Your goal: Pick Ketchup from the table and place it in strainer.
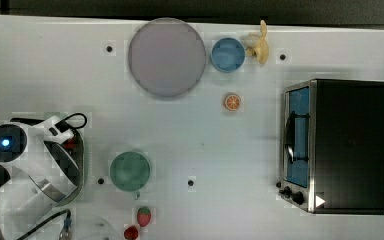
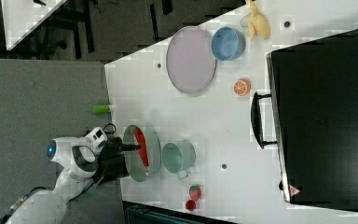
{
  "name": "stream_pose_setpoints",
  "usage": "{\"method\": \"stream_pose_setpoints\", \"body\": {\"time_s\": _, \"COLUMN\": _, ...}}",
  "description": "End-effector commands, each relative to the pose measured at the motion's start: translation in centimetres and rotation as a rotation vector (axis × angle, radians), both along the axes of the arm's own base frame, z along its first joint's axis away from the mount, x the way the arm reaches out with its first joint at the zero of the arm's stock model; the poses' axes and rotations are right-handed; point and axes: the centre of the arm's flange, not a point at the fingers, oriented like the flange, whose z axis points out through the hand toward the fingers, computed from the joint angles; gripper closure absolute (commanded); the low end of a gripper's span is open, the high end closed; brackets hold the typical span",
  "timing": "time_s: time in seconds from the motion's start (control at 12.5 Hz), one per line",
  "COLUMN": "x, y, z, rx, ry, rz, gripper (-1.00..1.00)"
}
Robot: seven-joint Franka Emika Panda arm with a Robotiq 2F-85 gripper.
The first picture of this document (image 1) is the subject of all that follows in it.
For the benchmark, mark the red ketchup bottle toy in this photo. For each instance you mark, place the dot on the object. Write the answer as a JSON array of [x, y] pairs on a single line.
[[70, 146]]

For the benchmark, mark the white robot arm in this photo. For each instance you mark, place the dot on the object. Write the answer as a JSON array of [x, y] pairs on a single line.
[[22, 203]]

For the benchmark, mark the orange slice toy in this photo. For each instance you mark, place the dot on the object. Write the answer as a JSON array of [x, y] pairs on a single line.
[[232, 102]]

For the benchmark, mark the grey round plate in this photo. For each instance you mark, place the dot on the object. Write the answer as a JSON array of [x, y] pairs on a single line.
[[167, 57]]

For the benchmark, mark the blue bowl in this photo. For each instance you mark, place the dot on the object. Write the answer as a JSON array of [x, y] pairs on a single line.
[[227, 55]]

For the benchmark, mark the green mug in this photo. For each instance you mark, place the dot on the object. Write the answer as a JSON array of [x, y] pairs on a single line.
[[130, 172]]

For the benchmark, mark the yellow banana toy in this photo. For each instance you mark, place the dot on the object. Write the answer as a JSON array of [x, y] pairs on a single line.
[[256, 44]]

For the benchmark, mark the large strawberry toy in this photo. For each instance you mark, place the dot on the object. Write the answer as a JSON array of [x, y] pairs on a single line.
[[143, 216]]

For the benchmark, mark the small red strawberry toy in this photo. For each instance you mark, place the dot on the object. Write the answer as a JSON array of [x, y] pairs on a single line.
[[131, 233]]

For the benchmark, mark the silver black toaster oven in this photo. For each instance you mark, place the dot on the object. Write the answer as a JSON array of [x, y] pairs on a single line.
[[332, 147]]

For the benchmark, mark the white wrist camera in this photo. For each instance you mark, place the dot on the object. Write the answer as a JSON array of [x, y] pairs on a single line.
[[53, 129]]

